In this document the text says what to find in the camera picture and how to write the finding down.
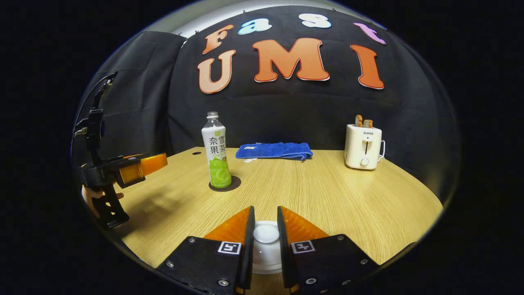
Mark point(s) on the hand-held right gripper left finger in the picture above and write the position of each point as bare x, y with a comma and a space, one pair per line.
247, 246

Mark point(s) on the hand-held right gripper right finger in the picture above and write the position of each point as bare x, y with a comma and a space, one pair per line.
284, 246

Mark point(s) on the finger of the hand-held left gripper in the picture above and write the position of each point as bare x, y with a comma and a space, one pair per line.
153, 164

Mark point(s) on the dark round coaster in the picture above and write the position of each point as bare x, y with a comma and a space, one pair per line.
235, 184

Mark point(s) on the clear plastic water bottle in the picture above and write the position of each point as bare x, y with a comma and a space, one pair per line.
217, 155

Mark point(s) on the black backdrop cloth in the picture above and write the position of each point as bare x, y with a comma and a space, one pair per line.
143, 102

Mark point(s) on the blue towel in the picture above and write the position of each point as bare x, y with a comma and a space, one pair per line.
274, 150

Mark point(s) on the cream toaster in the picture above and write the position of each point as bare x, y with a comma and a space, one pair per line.
362, 147

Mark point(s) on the toast slice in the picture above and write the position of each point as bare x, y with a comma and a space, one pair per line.
358, 121
368, 123

